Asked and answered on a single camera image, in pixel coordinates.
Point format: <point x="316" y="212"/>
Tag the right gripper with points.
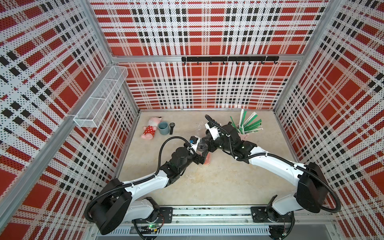
<point x="210" y="144"/>

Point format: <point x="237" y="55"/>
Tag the pink straw holder cup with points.
<point x="244" y="136"/>

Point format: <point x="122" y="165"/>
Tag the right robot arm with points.
<point x="312" y="193"/>

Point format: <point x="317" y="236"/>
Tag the black wristwatch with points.
<point x="171" y="125"/>

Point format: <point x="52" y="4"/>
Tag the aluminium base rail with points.
<point x="225" y="222"/>

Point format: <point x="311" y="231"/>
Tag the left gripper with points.
<point x="197" y="160"/>

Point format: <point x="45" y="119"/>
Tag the black wall hook rail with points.
<point x="225" y="59"/>

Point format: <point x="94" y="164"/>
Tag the red milk tea cup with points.
<point x="207" y="158"/>

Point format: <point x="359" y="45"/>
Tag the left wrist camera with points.
<point x="194" y="142"/>

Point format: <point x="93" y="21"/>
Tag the clear plastic carrier bag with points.
<point x="205" y="146"/>

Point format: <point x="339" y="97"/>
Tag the green white wrapped straws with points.
<point x="247" y="124"/>

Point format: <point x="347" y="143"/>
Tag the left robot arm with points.
<point x="120" y="202"/>

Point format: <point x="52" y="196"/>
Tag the white wire mesh basket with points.
<point x="97" y="105"/>

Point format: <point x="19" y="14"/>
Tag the pink plush pig toy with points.
<point x="150" y="129"/>

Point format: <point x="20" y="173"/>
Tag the teal ceramic cup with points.
<point x="164" y="128"/>

